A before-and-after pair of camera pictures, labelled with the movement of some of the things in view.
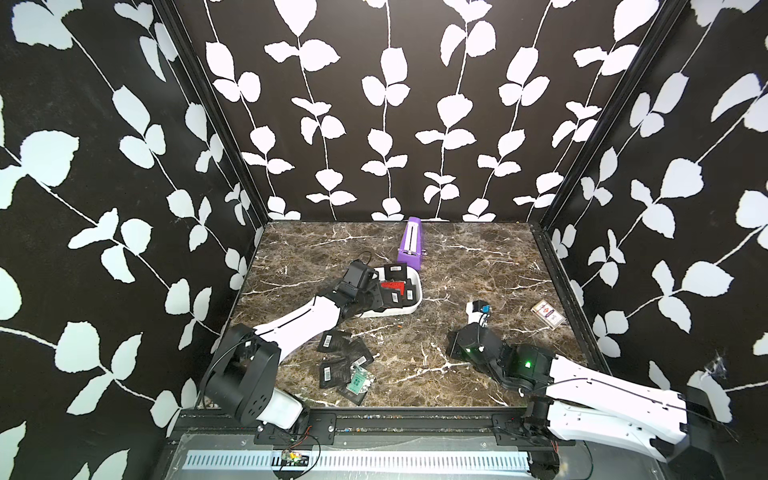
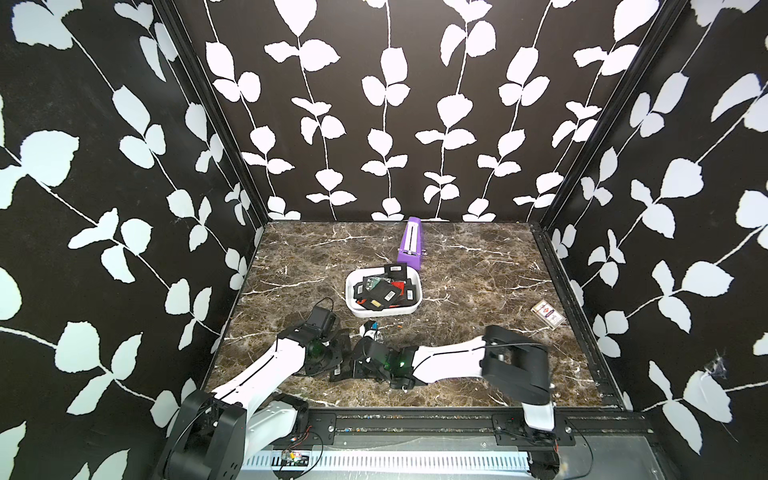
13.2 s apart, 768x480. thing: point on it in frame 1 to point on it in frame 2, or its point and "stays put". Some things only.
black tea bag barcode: (396, 271) stays put
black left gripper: (377, 299) to (337, 356)
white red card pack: (548, 315) stays put
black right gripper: (454, 348) to (356, 370)
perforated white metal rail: (355, 461) stays put
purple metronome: (411, 248) stays put
